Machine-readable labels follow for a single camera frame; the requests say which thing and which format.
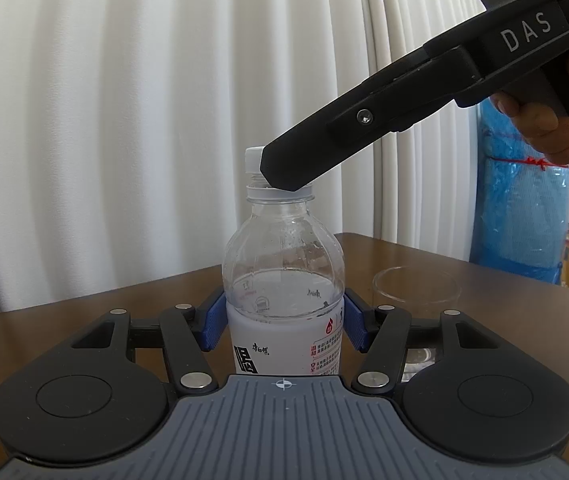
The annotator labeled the white pleated curtain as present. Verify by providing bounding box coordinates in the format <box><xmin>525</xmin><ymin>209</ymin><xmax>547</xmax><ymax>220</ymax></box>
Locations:
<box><xmin>0</xmin><ymin>0</ymin><xmax>482</xmax><ymax>311</ymax></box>

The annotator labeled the person's right hand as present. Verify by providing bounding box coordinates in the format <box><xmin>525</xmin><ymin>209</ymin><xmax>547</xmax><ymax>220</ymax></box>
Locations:
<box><xmin>490</xmin><ymin>92</ymin><xmax>569</xmax><ymax>166</ymax></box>

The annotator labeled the clear plastic water bottle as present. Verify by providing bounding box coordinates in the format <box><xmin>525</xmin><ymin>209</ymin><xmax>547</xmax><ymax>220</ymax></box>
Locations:
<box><xmin>222</xmin><ymin>172</ymin><xmax>345</xmax><ymax>376</ymax></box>

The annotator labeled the clear drinking glass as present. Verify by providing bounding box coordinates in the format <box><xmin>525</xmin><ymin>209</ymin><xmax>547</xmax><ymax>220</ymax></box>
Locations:
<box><xmin>371</xmin><ymin>264</ymin><xmax>465</xmax><ymax>384</ymax></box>

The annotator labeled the blue plastic bag bundle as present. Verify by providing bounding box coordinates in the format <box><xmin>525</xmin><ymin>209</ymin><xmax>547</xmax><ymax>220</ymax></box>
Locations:
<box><xmin>471</xmin><ymin>100</ymin><xmax>569</xmax><ymax>284</ymax></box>

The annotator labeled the white bottle cap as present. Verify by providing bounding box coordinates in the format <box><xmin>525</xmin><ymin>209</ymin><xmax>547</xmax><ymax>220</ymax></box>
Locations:
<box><xmin>244</xmin><ymin>146</ymin><xmax>264</xmax><ymax>174</ymax></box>

